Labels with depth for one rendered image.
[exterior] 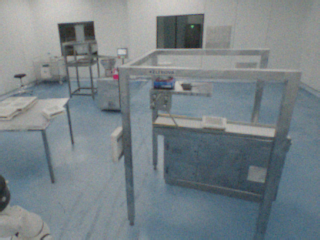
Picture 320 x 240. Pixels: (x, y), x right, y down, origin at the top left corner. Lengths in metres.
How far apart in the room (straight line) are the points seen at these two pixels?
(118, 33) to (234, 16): 3.43
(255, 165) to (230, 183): 0.36
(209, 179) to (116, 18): 5.92
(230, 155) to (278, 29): 5.61
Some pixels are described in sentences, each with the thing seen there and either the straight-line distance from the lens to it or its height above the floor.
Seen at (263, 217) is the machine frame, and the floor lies 0.50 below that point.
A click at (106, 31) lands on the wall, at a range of 7.79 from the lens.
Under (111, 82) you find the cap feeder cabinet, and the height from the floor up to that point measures 0.70.
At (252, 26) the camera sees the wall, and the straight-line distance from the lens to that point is 7.67.
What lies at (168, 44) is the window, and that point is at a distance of 7.47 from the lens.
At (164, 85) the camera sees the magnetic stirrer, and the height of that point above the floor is 1.30.
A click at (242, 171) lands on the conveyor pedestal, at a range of 2.84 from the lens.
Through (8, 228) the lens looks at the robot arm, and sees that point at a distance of 0.78.
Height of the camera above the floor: 1.96
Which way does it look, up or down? 20 degrees down
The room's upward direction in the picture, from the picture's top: 4 degrees counter-clockwise
